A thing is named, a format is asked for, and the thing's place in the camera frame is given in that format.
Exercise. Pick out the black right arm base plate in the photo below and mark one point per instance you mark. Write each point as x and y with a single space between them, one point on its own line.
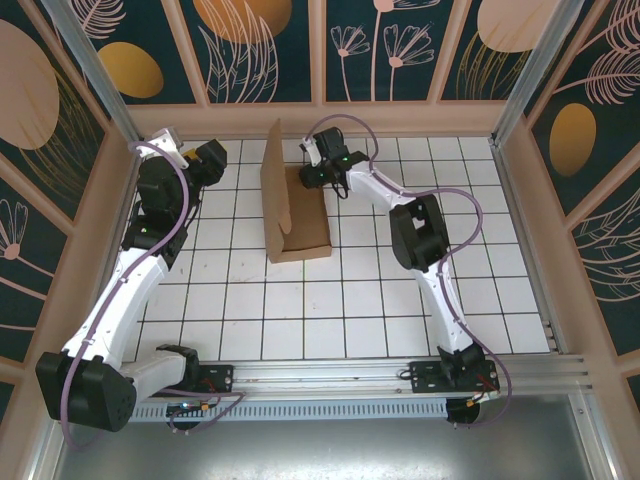
425 377

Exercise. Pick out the peach circle gold lines panel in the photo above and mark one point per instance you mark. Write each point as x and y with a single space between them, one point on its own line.
30 85

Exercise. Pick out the peach circle grass wall panel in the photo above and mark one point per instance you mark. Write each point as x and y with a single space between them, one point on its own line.
475 75

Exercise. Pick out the aluminium side rail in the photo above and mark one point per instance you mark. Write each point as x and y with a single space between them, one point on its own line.
527 250

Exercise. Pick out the single flower wall panel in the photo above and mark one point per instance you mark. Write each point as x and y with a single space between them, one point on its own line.
20 280

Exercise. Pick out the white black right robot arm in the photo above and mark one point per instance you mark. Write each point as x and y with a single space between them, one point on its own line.
435 295

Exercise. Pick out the pink fern lines wall panel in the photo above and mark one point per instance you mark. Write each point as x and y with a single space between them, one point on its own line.
615 275

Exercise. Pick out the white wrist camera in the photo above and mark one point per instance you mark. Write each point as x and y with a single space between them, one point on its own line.
167 140
311 150

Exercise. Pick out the brown cardboard paper box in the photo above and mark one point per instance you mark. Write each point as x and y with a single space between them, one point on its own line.
305 220

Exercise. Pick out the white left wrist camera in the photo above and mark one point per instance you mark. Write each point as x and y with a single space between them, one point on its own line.
167 140

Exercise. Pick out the long aluminium base rail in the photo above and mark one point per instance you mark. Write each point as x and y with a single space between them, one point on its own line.
325 375

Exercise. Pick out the aluminium corner post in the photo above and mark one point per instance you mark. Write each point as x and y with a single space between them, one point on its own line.
530 75
100 75

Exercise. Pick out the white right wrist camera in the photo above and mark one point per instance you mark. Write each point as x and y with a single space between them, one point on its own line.
311 150

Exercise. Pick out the orange circle leaves wall panel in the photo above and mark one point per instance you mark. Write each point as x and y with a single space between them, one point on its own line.
240 75

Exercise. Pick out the yellow plug connector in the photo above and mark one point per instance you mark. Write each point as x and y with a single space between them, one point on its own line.
482 396

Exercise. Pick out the pink flowers wall panel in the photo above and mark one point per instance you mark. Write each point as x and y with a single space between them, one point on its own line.
360 75

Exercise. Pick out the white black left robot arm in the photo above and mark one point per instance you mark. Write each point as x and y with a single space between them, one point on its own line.
125 295

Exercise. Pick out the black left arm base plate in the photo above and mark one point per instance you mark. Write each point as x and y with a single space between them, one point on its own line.
220 380

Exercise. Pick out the yellow oval fern wall panel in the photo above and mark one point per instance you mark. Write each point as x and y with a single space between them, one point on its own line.
610 125

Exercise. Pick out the grey metal sheet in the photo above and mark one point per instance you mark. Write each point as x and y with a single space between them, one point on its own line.
325 450

